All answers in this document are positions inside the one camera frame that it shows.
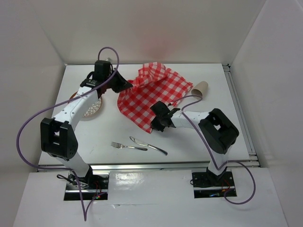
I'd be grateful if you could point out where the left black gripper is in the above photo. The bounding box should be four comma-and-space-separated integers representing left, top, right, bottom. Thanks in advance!
103, 67, 131, 93

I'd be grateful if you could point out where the red white checkered cloth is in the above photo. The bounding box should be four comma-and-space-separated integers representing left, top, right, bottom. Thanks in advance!
117, 62, 193, 133

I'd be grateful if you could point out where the brown paper cup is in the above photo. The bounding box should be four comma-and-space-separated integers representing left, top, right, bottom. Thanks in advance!
191, 81, 209, 99

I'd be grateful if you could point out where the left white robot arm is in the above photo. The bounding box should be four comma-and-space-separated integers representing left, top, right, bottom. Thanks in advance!
40, 60, 133, 189

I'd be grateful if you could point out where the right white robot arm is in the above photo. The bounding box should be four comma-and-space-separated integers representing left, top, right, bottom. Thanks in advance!
151, 101, 240, 185

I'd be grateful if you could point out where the silver table knife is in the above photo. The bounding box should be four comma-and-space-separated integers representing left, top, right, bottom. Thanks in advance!
129, 136, 168, 156

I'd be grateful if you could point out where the patterned plate brown rim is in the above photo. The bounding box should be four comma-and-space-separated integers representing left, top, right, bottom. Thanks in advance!
82, 97, 103, 118

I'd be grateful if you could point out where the silver fork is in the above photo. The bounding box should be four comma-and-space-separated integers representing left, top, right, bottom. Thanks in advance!
111, 142, 148, 151

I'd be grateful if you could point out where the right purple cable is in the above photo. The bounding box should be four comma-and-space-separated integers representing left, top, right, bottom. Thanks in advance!
169, 96, 257, 204

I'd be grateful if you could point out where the aluminium front rail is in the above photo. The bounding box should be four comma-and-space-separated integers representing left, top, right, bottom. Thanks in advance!
37, 161, 214, 172

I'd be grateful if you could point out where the aluminium rail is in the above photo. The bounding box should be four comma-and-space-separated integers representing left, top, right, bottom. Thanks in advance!
222, 64, 261, 167
37, 161, 214, 172

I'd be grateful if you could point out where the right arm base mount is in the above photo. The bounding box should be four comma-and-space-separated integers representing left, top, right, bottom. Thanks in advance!
189, 171, 237, 199

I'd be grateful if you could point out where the aluminium right side rail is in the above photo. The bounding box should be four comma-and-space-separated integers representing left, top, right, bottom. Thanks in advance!
222, 64, 261, 167

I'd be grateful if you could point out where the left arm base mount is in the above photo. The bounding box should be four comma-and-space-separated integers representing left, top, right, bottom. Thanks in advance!
56, 173, 109, 201

